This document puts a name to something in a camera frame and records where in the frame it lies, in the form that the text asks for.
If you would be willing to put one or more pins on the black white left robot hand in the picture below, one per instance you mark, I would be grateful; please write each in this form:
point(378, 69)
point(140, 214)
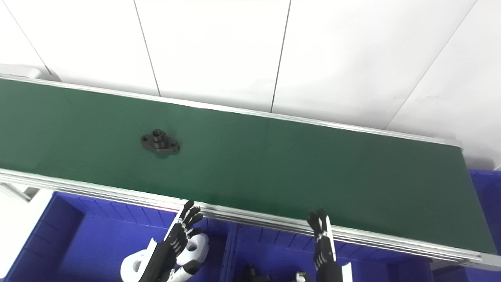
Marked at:
point(168, 250)

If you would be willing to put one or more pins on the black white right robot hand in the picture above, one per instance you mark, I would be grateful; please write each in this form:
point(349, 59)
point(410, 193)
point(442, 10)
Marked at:
point(325, 254)

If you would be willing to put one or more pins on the white block part with hole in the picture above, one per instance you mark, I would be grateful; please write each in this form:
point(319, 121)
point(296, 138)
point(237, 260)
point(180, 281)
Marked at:
point(200, 244)

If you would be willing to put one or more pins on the blue bin with black parts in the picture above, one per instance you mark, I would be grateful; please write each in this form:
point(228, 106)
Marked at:
point(274, 250)

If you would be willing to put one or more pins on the blue bin with white parts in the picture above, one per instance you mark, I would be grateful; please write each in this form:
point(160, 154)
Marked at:
point(90, 243)

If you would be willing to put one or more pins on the green conveyor belt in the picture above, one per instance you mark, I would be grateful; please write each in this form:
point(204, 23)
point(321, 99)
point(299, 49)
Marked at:
point(274, 168)
point(250, 214)

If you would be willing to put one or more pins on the empty blue bin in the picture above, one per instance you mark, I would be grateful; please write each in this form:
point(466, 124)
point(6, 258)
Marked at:
point(487, 203)

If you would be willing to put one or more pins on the grey conveyor support bracket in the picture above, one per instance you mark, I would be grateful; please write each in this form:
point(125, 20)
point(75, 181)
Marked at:
point(17, 192)

